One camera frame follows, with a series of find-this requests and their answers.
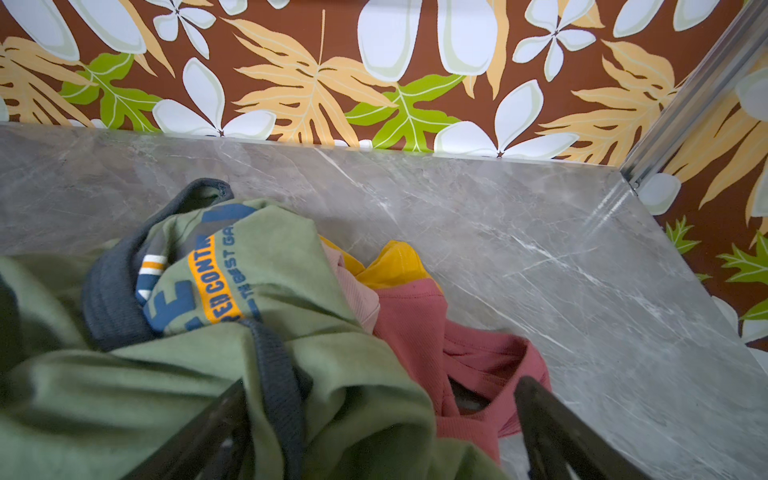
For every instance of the dark pink ribbed cloth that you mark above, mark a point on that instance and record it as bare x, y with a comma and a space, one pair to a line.
469, 374

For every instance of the light pink ribbed cloth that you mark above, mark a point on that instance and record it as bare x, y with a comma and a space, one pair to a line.
362, 300

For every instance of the yellow cloth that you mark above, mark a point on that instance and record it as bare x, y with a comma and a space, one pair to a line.
397, 264

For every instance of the green t-shirt with print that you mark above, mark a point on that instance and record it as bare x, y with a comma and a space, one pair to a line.
107, 356

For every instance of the aluminium corner frame post right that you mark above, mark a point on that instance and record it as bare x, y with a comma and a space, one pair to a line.
730, 59

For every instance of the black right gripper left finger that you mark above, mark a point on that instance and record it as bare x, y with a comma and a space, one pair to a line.
211, 446

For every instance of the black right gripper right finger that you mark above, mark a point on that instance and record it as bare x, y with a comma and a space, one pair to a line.
560, 445

